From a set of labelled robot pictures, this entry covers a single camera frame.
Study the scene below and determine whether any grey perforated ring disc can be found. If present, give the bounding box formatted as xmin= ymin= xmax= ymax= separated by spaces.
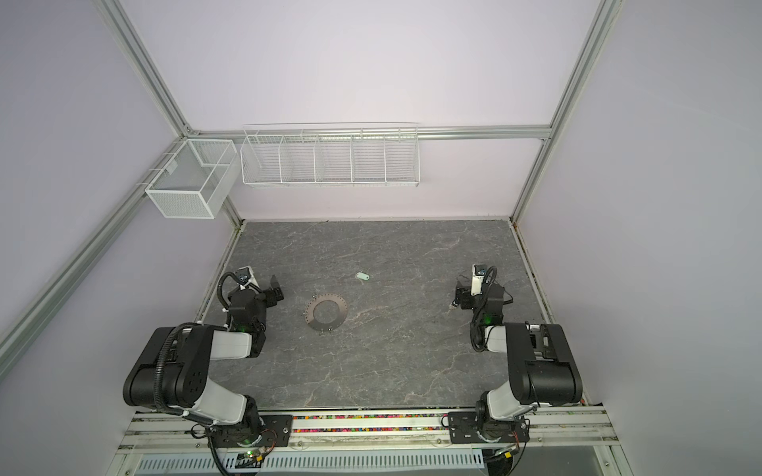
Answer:
xmin=305 ymin=294 xmax=348 ymax=332

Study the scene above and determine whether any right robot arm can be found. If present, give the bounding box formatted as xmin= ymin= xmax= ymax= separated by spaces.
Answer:
xmin=448 ymin=264 xmax=583 ymax=443

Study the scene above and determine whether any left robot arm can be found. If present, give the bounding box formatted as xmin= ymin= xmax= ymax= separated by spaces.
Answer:
xmin=122 ymin=267 xmax=284 ymax=447

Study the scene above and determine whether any white mesh box basket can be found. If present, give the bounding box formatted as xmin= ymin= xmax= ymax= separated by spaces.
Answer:
xmin=146 ymin=139 xmax=240 ymax=219

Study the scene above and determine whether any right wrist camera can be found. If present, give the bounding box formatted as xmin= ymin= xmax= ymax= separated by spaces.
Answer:
xmin=470 ymin=264 xmax=488 ymax=296

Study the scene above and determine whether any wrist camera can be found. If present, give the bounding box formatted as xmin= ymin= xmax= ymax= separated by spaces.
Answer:
xmin=470 ymin=264 xmax=488 ymax=296
xmin=235 ymin=266 xmax=259 ymax=290

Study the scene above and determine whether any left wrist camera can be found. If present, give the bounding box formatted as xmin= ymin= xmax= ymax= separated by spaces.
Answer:
xmin=235 ymin=266 xmax=259 ymax=290

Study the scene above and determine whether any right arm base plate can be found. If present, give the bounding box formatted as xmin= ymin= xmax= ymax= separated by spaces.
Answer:
xmin=443 ymin=411 xmax=530 ymax=444

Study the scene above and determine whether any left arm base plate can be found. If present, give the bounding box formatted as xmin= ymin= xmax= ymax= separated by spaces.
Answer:
xmin=212 ymin=414 xmax=294 ymax=449

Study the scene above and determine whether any white vented cable duct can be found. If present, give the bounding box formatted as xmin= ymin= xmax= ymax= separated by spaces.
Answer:
xmin=134 ymin=449 xmax=486 ymax=475

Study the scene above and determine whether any white wire shelf basket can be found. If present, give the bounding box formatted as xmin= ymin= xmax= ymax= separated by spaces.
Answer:
xmin=239 ymin=122 xmax=421 ymax=188

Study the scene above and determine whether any aluminium frame profile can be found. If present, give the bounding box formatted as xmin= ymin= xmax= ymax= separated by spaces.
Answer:
xmin=0 ymin=0 xmax=623 ymax=382

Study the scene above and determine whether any aluminium mounting rail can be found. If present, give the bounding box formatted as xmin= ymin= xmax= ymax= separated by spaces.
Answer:
xmin=115 ymin=405 xmax=620 ymax=456

